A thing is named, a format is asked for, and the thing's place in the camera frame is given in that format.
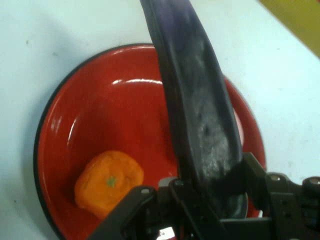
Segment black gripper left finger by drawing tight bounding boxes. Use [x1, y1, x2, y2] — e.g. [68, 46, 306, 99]
[87, 176, 226, 240]

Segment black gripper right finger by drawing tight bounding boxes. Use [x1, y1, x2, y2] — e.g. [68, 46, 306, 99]
[219, 151, 320, 240]

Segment dark purple toy eggplant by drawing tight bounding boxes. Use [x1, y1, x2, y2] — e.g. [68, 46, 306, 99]
[139, 0, 249, 219]

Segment orange toy tangerine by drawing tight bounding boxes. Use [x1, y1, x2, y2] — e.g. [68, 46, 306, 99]
[74, 149, 145, 221]

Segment red plate with black rim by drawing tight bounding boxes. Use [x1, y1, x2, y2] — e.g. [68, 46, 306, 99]
[33, 43, 267, 240]

